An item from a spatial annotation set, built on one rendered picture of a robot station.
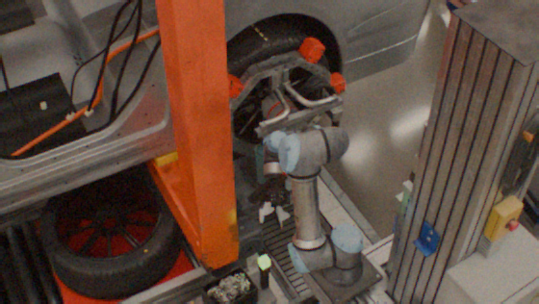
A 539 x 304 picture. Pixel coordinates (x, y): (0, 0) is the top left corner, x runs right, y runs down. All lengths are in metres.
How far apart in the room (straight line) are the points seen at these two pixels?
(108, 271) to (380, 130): 2.01
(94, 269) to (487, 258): 1.68
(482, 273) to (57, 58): 2.32
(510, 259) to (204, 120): 1.09
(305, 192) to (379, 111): 2.21
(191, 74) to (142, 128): 0.88
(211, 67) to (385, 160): 2.13
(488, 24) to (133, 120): 1.68
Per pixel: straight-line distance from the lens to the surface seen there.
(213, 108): 2.24
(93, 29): 3.42
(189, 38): 2.02
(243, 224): 3.22
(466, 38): 1.71
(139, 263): 3.03
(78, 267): 3.07
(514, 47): 1.65
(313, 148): 2.13
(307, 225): 2.29
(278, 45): 2.96
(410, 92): 4.54
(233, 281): 2.85
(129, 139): 2.94
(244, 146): 3.13
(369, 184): 3.94
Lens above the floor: 2.98
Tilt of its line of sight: 47 degrees down
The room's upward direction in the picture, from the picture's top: straight up
